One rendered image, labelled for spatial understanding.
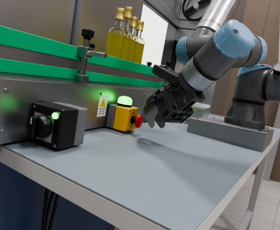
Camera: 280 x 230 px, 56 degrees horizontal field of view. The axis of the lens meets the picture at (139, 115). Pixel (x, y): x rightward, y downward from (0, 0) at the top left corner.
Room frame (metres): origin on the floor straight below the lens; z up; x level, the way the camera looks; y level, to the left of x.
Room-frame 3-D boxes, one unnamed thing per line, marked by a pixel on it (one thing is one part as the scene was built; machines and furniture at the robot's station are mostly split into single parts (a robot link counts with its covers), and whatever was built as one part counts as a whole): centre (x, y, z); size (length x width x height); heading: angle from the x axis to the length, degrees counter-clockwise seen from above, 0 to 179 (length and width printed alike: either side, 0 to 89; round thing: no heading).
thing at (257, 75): (1.01, -0.41, 0.97); 0.13 x 0.12 x 0.14; 46
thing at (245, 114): (1.01, -0.40, 0.85); 0.15 x 0.15 x 0.10
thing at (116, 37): (1.05, 0.14, 0.99); 0.06 x 0.06 x 0.21; 65
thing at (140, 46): (1.21, 0.07, 0.99); 0.06 x 0.06 x 0.21; 64
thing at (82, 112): (0.53, 0.16, 0.79); 0.08 x 0.08 x 0.08; 66
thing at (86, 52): (0.64, 0.14, 0.94); 0.07 x 0.04 x 0.13; 66
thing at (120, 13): (1.05, 0.14, 1.14); 0.04 x 0.04 x 0.04
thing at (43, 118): (0.48, 0.19, 0.79); 0.04 x 0.03 x 0.04; 66
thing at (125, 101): (0.79, 0.05, 0.84); 0.04 x 0.04 x 0.03
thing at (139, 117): (0.77, 0.01, 0.79); 0.04 x 0.03 x 0.04; 156
